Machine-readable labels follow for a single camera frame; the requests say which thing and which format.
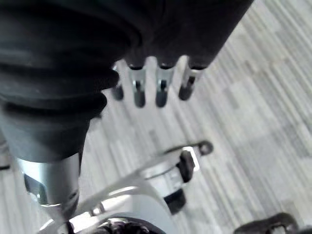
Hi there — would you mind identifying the dark robot foot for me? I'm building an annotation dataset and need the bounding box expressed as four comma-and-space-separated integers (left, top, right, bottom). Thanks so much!
233, 212, 312, 234

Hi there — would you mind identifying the silver robot leg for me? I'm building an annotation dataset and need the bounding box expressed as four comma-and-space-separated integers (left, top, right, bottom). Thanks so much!
36, 140, 215, 234

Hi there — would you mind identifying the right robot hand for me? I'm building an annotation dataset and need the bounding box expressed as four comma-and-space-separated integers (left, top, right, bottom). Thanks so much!
0, 0, 254, 216

